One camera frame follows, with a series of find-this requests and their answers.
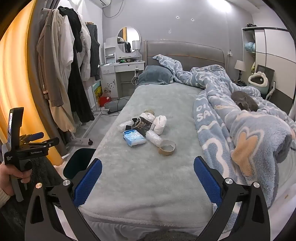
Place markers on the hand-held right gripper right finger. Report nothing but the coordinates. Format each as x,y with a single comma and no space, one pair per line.
207,178

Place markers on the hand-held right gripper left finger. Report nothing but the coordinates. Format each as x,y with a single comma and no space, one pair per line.
89,183

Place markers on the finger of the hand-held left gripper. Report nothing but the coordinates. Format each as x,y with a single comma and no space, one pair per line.
37,136
49,142

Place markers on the dark trash bin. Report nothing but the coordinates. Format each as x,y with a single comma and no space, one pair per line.
77,162

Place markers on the blue tissue packet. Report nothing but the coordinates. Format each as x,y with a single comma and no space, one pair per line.
134,138

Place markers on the black tissue packet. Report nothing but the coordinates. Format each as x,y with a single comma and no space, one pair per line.
142,124

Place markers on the person's left forearm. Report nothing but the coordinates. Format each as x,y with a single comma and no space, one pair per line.
2,198

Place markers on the person's left hand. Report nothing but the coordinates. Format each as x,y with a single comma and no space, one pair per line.
5,179

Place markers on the dark grey rug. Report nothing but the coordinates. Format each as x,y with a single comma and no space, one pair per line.
46,171

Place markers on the white clothes rack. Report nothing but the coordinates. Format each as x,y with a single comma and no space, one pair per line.
79,139

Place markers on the beige coat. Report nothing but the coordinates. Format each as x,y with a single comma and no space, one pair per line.
61,97

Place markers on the cardboard tape roll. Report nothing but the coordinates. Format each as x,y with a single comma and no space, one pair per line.
161,151

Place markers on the black garment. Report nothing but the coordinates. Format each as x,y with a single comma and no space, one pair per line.
78,97

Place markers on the grey bed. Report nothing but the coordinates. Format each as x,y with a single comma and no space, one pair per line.
150,173

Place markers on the blue patterned blanket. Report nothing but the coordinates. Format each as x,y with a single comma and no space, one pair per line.
249,139

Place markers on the clear plastic bag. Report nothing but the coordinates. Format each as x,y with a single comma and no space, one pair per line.
122,126

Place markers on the clear bubble wrap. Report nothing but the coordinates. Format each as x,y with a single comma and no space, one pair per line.
153,138

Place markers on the red box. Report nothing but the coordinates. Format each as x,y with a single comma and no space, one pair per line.
105,101

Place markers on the colourful painting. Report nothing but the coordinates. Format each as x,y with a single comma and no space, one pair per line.
98,92

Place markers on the white cloth wad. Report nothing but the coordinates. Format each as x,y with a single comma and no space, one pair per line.
160,124

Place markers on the grey knit cardigan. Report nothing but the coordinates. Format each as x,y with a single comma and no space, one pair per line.
47,58

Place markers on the grey cat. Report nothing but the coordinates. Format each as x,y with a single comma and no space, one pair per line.
246,100

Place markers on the white shirt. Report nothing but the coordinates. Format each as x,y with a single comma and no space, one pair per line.
67,46

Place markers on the white puffy jacket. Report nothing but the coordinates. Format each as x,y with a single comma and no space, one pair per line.
84,53

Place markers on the dark grey vest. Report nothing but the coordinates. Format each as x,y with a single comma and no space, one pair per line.
94,53

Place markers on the white dressing table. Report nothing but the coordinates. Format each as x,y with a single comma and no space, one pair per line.
124,67

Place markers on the white plush cat bed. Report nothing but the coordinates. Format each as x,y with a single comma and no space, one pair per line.
260,84

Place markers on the white power strip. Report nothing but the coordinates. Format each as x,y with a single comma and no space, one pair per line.
136,71

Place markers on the grey-blue pillow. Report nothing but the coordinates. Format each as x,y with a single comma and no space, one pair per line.
155,75

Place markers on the bedside lamp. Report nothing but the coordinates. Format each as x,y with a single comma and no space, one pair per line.
239,66

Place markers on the small white table lamp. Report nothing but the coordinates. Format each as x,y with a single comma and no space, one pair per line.
136,45

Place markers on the round mirror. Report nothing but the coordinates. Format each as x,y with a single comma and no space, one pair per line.
129,39

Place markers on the blue plush toy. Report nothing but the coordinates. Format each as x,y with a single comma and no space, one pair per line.
250,47

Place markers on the white wardrobe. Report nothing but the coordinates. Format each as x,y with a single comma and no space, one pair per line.
275,51

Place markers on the white air conditioner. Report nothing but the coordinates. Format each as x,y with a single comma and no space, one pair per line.
100,2

